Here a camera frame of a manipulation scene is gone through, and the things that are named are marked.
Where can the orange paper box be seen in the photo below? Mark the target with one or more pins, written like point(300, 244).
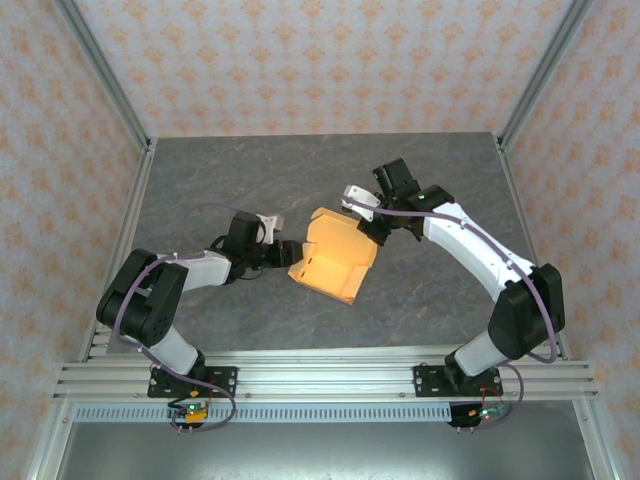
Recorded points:
point(330, 260)

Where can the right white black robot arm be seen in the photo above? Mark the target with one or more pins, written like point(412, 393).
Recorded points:
point(475, 240)

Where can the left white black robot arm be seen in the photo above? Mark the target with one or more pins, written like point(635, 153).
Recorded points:
point(170, 345)

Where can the wide aluminium mounting beam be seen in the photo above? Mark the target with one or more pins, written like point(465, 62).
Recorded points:
point(320, 381)

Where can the small electronics board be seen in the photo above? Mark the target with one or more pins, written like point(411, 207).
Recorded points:
point(190, 412)
point(482, 414)

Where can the grey metal shelf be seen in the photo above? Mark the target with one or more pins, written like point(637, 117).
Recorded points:
point(320, 452)

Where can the aluminium table edge rail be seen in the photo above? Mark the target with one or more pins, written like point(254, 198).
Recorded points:
point(320, 352)

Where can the aluminium side rail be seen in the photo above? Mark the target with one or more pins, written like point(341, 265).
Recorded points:
point(131, 215)
point(517, 200)

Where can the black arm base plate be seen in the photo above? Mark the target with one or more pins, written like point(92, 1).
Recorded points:
point(225, 382)
point(427, 382)

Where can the aluminium frame post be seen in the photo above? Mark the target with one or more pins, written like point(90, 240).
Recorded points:
point(545, 70)
point(100, 70)

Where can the aluminium frame leg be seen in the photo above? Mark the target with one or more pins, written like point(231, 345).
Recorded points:
point(596, 440)
point(50, 440)

